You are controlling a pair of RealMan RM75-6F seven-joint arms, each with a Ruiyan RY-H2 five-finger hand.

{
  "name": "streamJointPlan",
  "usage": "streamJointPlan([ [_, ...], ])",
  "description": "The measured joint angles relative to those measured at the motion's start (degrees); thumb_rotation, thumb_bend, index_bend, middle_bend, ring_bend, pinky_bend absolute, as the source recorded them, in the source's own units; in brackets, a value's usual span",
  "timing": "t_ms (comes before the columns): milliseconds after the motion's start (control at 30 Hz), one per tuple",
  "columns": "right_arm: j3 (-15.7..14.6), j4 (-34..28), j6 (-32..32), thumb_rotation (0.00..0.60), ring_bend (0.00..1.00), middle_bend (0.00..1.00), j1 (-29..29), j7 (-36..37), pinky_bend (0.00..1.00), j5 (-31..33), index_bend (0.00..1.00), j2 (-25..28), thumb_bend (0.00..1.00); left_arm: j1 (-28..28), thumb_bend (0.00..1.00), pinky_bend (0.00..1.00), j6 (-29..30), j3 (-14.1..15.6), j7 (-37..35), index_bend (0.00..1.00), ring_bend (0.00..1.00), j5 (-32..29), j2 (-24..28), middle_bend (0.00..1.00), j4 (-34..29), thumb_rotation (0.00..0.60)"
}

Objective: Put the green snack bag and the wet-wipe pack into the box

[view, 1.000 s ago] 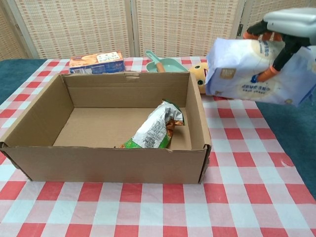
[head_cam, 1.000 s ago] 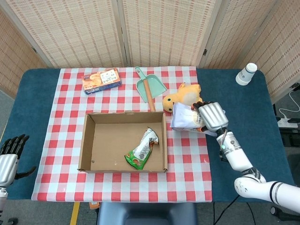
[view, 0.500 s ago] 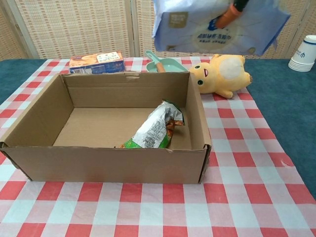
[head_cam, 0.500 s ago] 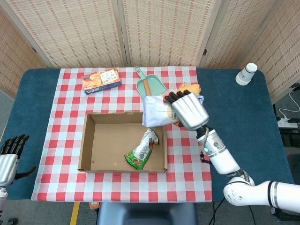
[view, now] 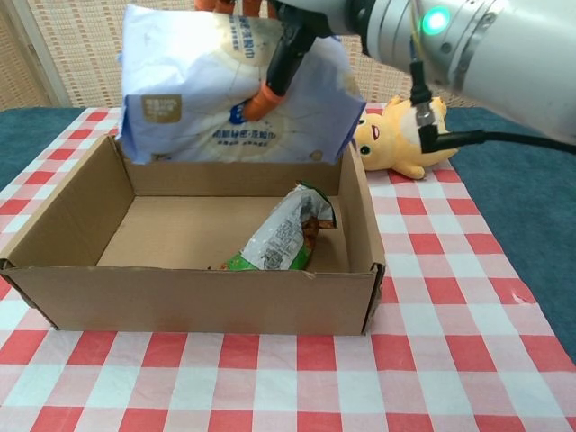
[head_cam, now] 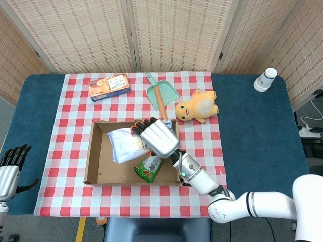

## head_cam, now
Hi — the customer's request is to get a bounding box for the right orange-tipped robot hand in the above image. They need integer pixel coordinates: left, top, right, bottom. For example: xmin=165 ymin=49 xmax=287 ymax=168
xmin=130 ymin=117 xmax=180 ymax=159

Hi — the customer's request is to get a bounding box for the left black-fingered robot hand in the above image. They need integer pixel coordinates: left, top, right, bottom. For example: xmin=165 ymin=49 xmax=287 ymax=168
xmin=0 ymin=144 xmax=40 ymax=201

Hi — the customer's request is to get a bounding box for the green snack packet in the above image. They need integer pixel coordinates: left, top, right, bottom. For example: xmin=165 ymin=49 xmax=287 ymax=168
xmin=133 ymin=155 xmax=164 ymax=183

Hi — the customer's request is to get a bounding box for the white lavender food bag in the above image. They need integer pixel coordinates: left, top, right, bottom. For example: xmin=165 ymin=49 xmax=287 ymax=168
xmin=107 ymin=120 xmax=175 ymax=164

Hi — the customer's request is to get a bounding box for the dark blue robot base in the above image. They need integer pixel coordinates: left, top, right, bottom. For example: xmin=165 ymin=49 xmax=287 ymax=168
xmin=104 ymin=217 xmax=212 ymax=242

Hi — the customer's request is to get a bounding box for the open cardboard box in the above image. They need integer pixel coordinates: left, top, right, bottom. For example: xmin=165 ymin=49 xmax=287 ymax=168
xmin=83 ymin=119 xmax=182 ymax=187

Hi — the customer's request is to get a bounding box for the orange biscuit box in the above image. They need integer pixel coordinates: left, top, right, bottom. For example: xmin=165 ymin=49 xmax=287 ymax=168
xmin=88 ymin=73 xmax=132 ymax=102

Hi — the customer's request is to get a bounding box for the mint green dustpan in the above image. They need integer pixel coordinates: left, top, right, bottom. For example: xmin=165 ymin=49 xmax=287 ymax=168
xmin=145 ymin=71 xmax=180 ymax=111

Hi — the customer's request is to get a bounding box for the yellow plush duck toy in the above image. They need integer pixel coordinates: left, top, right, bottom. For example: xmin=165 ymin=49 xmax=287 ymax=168
xmin=175 ymin=88 xmax=219 ymax=123

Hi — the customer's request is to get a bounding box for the red white checkered tablecloth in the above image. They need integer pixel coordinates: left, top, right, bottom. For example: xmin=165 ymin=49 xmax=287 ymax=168
xmin=33 ymin=71 xmax=230 ymax=219

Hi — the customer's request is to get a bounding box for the blue felt table cover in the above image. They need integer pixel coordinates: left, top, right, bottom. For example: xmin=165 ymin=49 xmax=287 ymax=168
xmin=6 ymin=73 xmax=310 ymax=219

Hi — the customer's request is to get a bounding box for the woven folding screen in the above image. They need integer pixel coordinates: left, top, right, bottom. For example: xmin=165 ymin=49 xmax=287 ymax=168
xmin=0 ymin=0 xmax=323 ymax=111

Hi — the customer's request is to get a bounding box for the white paper cup stack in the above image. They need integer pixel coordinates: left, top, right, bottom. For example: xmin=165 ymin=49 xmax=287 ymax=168
xmin=253 ymin=67 xmax=278 ymax=93

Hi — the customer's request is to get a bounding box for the white power strip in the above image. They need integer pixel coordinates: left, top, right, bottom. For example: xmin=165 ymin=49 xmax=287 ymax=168
xmin=298 ymin=127 xmax=321 ymax=138

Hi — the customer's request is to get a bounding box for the wooden handle brush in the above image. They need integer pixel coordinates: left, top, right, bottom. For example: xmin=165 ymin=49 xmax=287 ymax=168
xmin=154 ymin=85 xmax=169 ymax=120

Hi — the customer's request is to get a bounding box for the white power cable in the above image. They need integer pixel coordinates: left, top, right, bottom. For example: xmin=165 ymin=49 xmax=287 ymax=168
xmin=300 ymin=97 xmax=323 ymax=131

